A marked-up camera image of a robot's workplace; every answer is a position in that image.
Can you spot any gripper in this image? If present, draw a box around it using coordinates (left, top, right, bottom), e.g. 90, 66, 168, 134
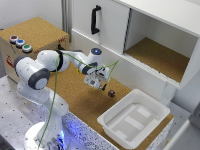
83, 65, 111, 90

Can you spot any purple block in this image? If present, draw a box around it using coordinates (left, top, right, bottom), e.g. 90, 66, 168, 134
108, 90, 117, 99

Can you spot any white sliding door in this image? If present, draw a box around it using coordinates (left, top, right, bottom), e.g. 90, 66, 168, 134
72, 0, 131, 55

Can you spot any white plastic box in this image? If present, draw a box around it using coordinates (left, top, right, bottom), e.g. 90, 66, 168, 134
96, 88, 171, 150

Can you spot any white cabinet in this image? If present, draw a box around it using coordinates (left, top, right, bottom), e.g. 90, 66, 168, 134
70, 0, 200, 107

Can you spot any green button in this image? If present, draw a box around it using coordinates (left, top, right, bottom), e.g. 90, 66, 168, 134
21, 43, 33, 54

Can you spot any blue button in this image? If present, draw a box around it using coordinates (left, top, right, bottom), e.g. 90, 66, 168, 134
15, 38, 26, 48

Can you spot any red button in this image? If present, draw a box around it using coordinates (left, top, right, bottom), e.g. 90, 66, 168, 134
9, 34, 19, 45

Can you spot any green cable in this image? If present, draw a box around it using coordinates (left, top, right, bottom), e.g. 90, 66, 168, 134
36, 51, 120, 150

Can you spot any black door handle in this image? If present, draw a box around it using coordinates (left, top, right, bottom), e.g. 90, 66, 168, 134
90, 4, 102, 36

